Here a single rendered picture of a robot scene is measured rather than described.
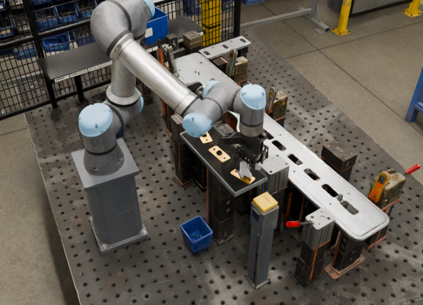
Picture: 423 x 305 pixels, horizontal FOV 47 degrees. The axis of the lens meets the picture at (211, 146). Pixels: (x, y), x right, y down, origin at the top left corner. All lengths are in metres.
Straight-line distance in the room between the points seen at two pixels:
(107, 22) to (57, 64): 1.20
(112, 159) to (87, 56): 0.96
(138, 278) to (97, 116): 0.68
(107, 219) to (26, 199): 1.50
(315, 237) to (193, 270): 0.54
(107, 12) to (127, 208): 0.82
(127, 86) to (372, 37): 3.65
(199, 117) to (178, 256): 0.82
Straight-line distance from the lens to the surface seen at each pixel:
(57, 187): 2.38
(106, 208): 1.90
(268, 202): 1.60
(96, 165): 1.78
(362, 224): 1.82
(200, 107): 1.37
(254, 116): 1.43
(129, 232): 2.05
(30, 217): 3.26
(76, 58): 2.62
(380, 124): 3.92
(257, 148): 1.51
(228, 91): 1.45
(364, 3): 5.09
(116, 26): 1.42
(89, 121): 1.69
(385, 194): 1.90
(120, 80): 1.68
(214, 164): 1.71
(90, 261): 2.09
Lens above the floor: 2.35
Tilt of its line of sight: 42 degrees down
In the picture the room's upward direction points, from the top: straight up
